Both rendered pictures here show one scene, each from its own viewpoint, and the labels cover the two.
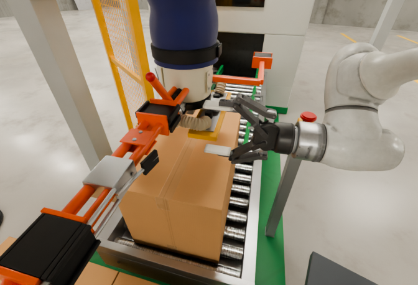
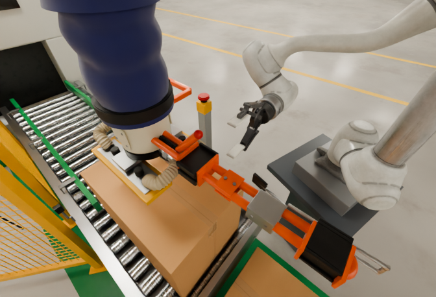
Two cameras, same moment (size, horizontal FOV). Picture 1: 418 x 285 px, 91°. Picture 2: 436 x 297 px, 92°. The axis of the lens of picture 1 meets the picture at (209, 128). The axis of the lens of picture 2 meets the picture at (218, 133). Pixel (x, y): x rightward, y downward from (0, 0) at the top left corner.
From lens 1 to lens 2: 0.54 m
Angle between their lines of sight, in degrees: 49
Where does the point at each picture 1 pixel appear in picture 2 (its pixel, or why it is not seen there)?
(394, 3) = not seen: outside the picture
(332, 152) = (285, 103)
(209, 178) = not seen: hidden behind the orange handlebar
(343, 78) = (266, 64)
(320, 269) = (278, 167)
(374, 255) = (250, 150)
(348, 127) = (283, 87)
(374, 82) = (281, 61)
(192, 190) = (217, 198)
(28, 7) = not seen: outside the picture
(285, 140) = (270, 113)
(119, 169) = (268, 199)
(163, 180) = (194, 218)
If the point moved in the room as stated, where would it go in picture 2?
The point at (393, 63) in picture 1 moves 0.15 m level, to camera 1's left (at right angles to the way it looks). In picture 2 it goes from (286, 49) to (275, 65)
